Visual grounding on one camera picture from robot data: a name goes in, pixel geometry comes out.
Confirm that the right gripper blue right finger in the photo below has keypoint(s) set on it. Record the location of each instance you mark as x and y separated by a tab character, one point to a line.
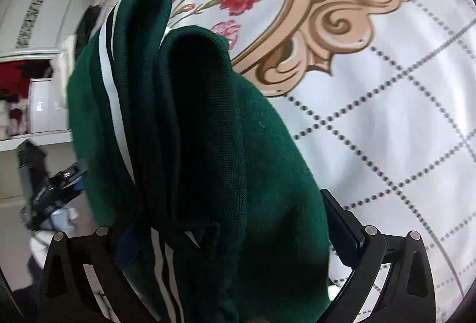
408	291

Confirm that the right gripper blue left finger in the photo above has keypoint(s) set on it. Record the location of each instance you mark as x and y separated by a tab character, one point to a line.
83	283

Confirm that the green varsity jacket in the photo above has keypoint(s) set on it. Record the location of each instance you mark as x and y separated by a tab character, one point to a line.
222	219

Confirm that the folded white knit garment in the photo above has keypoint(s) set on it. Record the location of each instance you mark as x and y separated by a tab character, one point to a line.
62	68

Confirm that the black garment on bed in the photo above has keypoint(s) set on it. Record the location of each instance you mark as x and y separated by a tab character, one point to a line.
85	27

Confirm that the white sliding wardrobe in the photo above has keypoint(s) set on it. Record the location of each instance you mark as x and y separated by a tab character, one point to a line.
35	29

